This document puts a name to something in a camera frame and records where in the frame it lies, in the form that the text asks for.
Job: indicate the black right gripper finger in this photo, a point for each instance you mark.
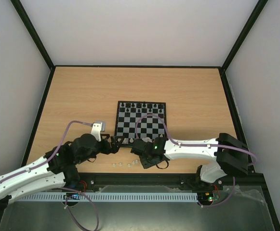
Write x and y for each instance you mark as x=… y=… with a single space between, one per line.
x=146 y=163
x=163 y=164

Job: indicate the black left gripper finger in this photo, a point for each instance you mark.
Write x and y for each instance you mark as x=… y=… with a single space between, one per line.
x=105 y=136
x=116 y=142

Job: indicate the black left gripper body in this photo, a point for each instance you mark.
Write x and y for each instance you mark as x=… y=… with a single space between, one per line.
x=105 y=149

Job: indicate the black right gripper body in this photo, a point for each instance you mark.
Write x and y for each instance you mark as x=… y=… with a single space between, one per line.
x=135 y=147

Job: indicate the white knight piece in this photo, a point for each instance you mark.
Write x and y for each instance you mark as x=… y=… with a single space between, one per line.
x=125 y=141

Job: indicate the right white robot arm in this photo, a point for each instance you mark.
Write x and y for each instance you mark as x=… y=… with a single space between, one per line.
x=203 y=150

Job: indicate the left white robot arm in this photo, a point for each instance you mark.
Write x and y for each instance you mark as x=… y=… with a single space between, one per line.
x=56 y=169

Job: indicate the black silver chess board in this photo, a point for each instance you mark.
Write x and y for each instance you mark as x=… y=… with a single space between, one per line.
x=140 y=125

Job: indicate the clear plastic sheet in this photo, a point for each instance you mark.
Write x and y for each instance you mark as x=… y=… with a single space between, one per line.
x=245 y=192

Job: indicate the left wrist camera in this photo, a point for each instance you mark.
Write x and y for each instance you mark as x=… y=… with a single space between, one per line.
x=97 y=128

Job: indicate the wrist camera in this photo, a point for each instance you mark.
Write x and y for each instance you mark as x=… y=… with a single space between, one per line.
x=97 y=128
x=147 y=139

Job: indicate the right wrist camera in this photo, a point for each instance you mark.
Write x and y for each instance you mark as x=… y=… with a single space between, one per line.
x=147 y=139

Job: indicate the white slotted cable duct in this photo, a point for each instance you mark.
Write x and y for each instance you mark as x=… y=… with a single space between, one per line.
x=112 y=197

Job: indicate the black front frame rail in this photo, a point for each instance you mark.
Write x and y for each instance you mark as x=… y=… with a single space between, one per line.
x=135 y=179

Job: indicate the black frame rail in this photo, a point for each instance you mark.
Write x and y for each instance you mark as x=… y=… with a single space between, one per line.
x=236 y=120
x=135 y=179
x=38 y=116

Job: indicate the black left frame rail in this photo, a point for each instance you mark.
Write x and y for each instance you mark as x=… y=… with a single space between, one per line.
x=38 y=116

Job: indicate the black right frame rail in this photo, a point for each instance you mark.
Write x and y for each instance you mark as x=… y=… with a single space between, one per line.
x=236 y=120

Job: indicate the black frame post back left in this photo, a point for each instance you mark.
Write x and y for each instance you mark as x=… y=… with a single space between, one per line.
x=32 y=32

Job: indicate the black frame post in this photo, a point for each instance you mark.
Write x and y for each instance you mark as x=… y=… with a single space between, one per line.
x=244 y=33
x=32 y=32

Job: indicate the black frame post back right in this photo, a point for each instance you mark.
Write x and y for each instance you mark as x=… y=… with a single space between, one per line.
x=244 y=33

